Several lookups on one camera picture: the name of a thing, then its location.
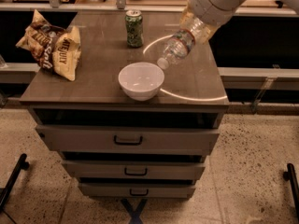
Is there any brown yellow chip bag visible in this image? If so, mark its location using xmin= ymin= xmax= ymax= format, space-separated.
xmin=16 ymin=10 xmax=81 ymax=81

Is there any green soda can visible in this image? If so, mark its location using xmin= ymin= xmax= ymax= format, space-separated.
xmin=125 ymin=9 xmax=143 ymax=48

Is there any metal shelf rail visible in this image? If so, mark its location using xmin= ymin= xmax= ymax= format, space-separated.
xmin=0 ymin=0 xmax=298 ymax=17

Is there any clear plastic water bottle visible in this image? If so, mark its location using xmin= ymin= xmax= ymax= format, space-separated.
xmin=157 ymin=17 xmax=203 ymax=70

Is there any middle grey drawer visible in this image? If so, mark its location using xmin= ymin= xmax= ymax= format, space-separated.
xmin=62 ymin=161 xmax=205 ymax=180

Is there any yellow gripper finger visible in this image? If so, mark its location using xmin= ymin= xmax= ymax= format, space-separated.
xmin=196 ymin=23 xmax=219 ymax=44
xmin=179 ymin=5 xmax=196 ymax=30

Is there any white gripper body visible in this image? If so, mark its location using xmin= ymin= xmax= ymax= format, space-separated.
xmin=189 ymin=0 xmax=245 ymax=26

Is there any bottom grey drawer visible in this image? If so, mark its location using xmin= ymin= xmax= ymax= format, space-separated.
xmin=78 ymin=183 xmax=195 ymax=199

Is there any black right base leg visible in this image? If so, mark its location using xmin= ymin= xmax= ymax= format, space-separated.
xmin=283 ymin=163 xmax=299 ymax=220

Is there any white bowl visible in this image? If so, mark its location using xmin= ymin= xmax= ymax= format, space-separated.
xmin=118 ymin=63 xmax=164 ymax=101

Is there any black base leg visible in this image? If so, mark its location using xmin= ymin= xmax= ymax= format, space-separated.
xmin=0 ymin=153 xmax=30 ymax=212
xmin=283 ymin=163 xmax=299 ymax=220

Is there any grey drawer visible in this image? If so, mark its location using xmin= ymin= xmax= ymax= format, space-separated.
xmin=78 ymin=183 xmax=195 ymax=199
xmin=36 ymin=125 xmax=220 ymax=155
xmin=62 ymin=161 xmax=205 ymax=180

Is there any top grey drawer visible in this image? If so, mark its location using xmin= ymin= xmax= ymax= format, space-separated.
xmin=36 ymin=125 xmax=220 ymax=155

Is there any black left base leg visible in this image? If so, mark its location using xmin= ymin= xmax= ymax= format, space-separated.
xmin=0 ymin=153 xmax=30 ymax=212

